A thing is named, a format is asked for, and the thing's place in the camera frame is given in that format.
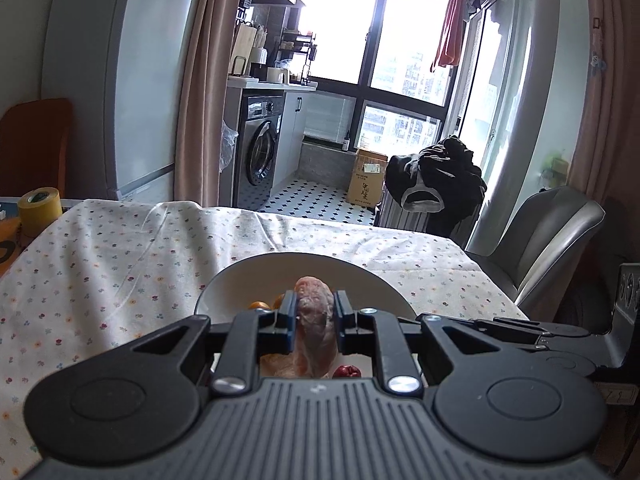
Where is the pink curtain left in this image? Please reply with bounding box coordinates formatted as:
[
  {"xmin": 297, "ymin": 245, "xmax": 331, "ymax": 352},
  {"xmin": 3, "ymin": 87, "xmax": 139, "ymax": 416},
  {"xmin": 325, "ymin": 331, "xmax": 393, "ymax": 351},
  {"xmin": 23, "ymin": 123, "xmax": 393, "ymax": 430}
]
[{"xmin": 174, "ymin": 0, "xmax": 240, "ymax": 207}]

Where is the black clothes pile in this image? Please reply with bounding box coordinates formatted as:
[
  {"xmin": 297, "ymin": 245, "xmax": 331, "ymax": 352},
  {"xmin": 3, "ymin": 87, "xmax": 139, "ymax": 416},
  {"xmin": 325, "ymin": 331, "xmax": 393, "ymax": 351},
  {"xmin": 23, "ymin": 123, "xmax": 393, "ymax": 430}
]
[{"xmin": 385, "ymin": 136, "xmax": 487, "ymax": 237}]

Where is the cardboard box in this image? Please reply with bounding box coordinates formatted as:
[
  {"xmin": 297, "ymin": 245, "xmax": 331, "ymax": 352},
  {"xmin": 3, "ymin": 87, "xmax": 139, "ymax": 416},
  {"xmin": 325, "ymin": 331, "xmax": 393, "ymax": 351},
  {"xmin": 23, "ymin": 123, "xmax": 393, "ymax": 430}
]
[{"xmin": 347, "ymin": 148, "xmax": 388, "ymax": 208}]

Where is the small orange kumquat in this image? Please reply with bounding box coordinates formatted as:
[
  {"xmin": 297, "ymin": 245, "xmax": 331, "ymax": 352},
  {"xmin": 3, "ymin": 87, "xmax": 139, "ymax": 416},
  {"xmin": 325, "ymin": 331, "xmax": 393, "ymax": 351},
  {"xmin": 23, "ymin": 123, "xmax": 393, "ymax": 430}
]
[
  {"xmin": 248, "ymin": 301, "xmax": 274, "ymax": 311},
  {"xmin": 271, "ymin": 294, "xmax": 284, "ymax": 310}
]

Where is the wooden cutting board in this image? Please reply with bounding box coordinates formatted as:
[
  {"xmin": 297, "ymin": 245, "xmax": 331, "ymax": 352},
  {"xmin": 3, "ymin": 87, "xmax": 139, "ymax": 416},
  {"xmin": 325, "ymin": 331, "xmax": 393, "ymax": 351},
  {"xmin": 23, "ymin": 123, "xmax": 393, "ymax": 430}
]
[{"xmin": 229, "ymin": 23, "xmax": 257, "ymax": 76}]

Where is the white striped radiator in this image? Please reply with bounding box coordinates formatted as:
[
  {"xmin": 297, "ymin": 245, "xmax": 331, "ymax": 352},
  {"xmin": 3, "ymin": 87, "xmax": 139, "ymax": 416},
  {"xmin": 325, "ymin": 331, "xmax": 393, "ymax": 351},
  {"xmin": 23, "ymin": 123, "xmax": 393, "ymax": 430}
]
[{"xmin": 373, "ymin": 188, "xmax": 430, "ymax": 233}]

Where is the red hanging towel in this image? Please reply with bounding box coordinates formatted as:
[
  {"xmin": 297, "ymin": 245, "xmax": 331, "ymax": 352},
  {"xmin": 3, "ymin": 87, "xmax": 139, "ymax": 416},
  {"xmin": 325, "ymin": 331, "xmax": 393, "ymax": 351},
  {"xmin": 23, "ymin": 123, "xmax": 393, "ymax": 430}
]
[{"xmin": 430, "ymin": 0, "xmax": 465, "ymax": 72}]

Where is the grey washing machine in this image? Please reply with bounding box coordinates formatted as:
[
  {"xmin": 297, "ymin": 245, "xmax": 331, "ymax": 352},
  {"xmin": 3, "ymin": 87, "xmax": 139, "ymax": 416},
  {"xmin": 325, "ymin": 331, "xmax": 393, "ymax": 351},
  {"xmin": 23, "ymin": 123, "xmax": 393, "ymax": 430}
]
[{"xmin": 233, "ymin": 91, "xmax": 284, "ymax": 210}]

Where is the orange wooden chair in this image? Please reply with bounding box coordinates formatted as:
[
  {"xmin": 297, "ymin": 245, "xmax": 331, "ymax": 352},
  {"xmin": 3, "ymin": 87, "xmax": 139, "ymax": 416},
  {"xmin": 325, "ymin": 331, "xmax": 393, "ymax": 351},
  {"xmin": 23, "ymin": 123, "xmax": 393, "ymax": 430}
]
[{"xmin": 0, "ymin": 99, "xmax": 73, "ymax": 197}]

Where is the white kitchen cabinet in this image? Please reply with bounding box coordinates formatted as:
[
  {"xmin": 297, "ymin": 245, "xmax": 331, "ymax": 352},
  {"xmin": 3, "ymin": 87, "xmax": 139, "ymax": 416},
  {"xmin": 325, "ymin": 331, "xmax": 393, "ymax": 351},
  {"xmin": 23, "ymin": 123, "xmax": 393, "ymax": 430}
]
[{"xmin": 272, "ymin": 92, "xmax": 307, "ymax": 193}]

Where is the pink curtain right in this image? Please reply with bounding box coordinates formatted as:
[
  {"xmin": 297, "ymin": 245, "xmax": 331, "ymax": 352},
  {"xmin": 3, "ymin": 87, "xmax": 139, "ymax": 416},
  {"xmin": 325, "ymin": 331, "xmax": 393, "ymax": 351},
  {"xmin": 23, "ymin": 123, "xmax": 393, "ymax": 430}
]
[{"xmin": 568, "ymin": 0, "xmax": 639, "ymax": 203}]

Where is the yellow tape roll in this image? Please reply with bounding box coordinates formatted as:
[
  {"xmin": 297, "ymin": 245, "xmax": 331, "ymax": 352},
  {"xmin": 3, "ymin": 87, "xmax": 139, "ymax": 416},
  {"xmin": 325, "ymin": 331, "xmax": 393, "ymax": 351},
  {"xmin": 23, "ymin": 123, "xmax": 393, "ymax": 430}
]
[{"xmin": 17, "ymin": 188, "xmax": 63, "ymax": 237}]

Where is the small orange kumquat in plate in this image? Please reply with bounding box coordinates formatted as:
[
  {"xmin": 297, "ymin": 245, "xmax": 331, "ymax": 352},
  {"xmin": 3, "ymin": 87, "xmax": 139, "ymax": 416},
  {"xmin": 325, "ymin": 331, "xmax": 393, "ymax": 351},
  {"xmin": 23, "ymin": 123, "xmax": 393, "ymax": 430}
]
[{"xmin": 248, "ymin": 301, "xmax": 274, "ymax": 311}]

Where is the pink curtain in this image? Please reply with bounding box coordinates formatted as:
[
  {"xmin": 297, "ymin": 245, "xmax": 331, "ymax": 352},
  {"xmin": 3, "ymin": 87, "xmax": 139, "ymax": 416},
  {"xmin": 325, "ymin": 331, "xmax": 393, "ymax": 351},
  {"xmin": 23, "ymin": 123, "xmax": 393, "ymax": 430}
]
[
  {"xmin": 174, "ymin": 0, "xmax": 240, "ymax": 207},
  {"xmin": 568, "ymin": 0, "xmax": 639, "ymax": 203}
]

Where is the white plate with blue rim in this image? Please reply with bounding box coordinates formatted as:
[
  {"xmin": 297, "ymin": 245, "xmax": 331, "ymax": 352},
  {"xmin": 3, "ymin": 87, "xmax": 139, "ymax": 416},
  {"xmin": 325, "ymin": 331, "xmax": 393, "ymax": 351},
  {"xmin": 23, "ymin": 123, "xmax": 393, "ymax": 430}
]
[{"xmin": 196, "ymin": 252, "xmax": 422, "ymax": 396}]

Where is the peeled grapefruit piece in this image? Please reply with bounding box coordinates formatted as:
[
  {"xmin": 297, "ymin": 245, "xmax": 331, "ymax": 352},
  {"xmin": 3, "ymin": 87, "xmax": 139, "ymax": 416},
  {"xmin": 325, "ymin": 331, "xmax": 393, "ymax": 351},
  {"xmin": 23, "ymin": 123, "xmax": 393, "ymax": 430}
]
[{"xmin": 260, "ymin": 353, "xmax": 298, "ymax": 378}]

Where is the white kettle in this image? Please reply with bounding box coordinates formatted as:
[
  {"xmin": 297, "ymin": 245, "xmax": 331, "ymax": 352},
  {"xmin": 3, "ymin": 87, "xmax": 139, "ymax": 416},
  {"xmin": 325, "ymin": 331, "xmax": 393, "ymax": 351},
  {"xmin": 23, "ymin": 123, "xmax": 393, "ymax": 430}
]
[{"xmin": 267, "ymin": 67, "xmax": 290, "ymax": 84}]

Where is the dark red small fruit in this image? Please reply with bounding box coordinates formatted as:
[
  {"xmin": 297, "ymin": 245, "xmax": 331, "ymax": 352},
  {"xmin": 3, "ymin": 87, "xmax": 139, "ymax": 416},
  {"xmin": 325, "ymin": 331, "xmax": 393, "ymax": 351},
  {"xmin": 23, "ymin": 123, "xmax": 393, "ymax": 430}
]
[{"xmin": 332, "ymin": 364, "xmax": 362, "ymax": 379}]

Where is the grey leather chair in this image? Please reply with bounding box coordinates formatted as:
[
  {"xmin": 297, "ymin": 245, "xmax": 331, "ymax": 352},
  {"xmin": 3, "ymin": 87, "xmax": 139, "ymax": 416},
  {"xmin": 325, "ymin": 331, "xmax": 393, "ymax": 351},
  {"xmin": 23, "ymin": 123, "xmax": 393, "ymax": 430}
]
[{"xmin": 468, "ymin": 186, "xmax": 605, "ymax": 322}]

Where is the white refrigerator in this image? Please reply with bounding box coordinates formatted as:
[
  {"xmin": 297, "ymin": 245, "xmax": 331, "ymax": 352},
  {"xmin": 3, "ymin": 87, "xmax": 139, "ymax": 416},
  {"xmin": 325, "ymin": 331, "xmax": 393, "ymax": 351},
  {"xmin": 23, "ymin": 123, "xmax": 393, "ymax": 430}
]
[{"xmin": 41, "ymin": 0, "xmax": 198, "ymax": 203}]

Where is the floral white tablecloth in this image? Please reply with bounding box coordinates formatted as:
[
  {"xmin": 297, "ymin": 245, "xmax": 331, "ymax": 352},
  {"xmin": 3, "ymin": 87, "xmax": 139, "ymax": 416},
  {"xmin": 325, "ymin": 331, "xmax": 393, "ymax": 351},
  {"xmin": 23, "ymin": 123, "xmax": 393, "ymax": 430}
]
[{"xmin": 1, "ymin": 200, "xmax": 520, "ymax": 479}]

